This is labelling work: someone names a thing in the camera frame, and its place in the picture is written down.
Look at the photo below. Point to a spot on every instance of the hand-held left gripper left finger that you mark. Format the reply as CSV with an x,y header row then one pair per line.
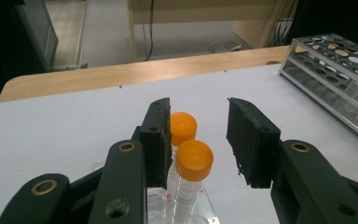
x,y
155,143

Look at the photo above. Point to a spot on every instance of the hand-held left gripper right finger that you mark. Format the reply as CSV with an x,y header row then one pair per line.
x,y
251,146

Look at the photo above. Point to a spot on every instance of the orange-capped test tube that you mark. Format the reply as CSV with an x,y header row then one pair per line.
x,y
194,160
183,127

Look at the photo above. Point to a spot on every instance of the clear plastic tube rack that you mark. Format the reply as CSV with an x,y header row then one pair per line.
x,y
208,213

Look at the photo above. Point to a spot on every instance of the metal test tube rack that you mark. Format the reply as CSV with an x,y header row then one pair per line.
x,y
323,71

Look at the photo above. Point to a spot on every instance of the dark grey cabinet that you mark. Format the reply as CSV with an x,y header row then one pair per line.
x,y
37,34

